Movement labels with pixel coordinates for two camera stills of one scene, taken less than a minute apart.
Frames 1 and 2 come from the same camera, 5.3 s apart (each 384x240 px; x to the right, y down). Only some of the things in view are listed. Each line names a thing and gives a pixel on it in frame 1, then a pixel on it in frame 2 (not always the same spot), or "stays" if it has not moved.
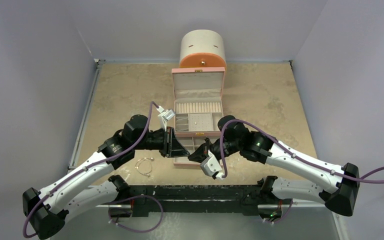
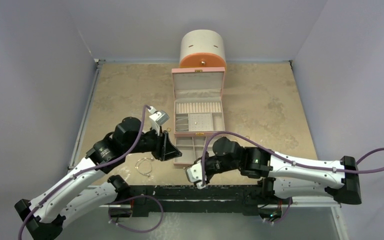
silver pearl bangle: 136,166 stays
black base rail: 178,200 stays
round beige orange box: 202,48 stays
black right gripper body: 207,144 -> 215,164
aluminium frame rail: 84,110 stays
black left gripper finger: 177,149 -> 170,151
